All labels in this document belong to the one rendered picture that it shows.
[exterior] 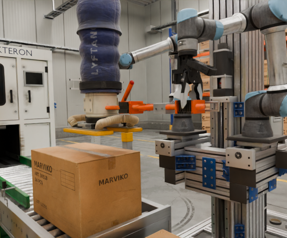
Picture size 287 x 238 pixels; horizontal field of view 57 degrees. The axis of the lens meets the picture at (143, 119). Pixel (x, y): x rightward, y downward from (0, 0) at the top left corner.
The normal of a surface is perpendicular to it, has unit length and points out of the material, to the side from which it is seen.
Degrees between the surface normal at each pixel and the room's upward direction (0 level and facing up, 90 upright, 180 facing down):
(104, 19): 102
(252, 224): 90
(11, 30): 90
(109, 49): 72
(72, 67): 90
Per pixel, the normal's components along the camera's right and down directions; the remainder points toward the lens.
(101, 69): 0.08, -0.21
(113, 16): 0.81, 0.19
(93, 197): 0.69, 0.02
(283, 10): 0.44, -0.10
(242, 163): -0.74, 0.05
